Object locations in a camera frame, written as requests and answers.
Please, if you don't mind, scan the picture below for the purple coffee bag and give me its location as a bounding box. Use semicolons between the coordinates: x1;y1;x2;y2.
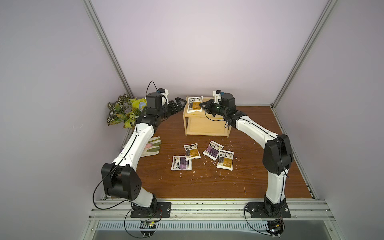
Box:
171;156;192;171
203;141;224;161

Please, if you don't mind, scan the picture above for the yellow coffee bag small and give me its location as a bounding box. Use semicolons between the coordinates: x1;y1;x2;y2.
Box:
184;143;201;160

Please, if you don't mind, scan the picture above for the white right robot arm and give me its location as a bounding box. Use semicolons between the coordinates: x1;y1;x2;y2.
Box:
200;90;293;216

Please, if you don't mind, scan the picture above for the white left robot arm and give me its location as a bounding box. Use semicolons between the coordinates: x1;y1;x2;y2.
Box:
99;91;188;215

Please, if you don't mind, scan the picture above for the light wooden two-tier shelf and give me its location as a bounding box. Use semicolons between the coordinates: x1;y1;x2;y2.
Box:
183;102;232;137

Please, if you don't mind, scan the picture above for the purple coffee bag flat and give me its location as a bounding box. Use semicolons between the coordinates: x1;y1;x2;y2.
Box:
171;156;192;171

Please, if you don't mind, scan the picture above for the green artificial plant in vase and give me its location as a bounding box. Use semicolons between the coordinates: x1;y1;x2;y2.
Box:
107;94;147;129

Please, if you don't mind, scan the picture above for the left circuit board connector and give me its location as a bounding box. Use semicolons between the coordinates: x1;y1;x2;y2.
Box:
139;221;158;238

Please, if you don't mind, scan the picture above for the circuit board connector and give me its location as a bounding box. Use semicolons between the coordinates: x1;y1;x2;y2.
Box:
139;221;158;238
267;219;285;238

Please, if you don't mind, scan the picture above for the right circuit board connector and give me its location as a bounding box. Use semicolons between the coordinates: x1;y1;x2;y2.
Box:
267;219;285;238

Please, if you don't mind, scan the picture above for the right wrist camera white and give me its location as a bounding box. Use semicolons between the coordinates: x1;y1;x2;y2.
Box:
213;90;223;104

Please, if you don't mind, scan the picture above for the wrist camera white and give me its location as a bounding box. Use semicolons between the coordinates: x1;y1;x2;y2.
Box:
213;90;223;104
157;88;169;105

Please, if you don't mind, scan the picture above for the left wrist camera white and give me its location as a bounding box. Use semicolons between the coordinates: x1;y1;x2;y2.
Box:
157;88;169;105

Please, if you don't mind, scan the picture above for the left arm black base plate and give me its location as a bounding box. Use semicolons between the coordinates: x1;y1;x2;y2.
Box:
130;202;172;219

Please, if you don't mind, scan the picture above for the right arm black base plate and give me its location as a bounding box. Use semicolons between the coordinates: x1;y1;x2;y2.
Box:
245;202;292;219

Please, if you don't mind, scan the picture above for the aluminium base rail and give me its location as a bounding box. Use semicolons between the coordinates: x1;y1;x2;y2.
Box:
80;198;344;240

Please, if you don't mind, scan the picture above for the aluminium frame corner post left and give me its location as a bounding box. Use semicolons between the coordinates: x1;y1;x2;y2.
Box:
82;0;134;97

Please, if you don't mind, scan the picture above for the aluminium frame corner post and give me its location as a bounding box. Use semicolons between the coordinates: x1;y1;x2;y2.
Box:
82;0;134;97
270;0;339;109

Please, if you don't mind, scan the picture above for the aluminium frame corner post right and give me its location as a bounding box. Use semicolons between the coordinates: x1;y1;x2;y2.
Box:
270;0;339;109

